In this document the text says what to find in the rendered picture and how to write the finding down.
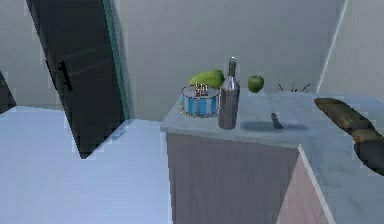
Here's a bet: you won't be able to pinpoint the marble top kitchen counter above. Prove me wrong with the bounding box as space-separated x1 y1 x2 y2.
159 87 384 224

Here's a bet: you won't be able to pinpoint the blue white striped cake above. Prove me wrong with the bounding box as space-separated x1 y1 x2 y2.
180 81 221 118

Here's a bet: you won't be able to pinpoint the dark glass bottle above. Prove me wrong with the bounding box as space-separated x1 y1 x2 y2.
217 56 241 131

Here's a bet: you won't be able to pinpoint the green apple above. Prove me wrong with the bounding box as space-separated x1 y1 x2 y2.
247 74 265 94

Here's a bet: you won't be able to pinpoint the grey knife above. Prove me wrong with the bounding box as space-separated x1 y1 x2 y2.
270 112 284 130

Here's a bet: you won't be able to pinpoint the dark thin twigs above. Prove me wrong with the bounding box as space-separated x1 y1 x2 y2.
277 82 312 94

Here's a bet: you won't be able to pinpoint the black fridge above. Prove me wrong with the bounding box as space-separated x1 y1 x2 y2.
25 0 131 160

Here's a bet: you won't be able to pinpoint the brown bread loaf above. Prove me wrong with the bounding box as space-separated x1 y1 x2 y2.
313 97 384 177

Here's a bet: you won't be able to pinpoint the black fridge handle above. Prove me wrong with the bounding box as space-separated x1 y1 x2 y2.
57 60 74 92

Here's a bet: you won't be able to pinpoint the dark object at wall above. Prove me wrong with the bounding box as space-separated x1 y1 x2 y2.
0 70 17 115

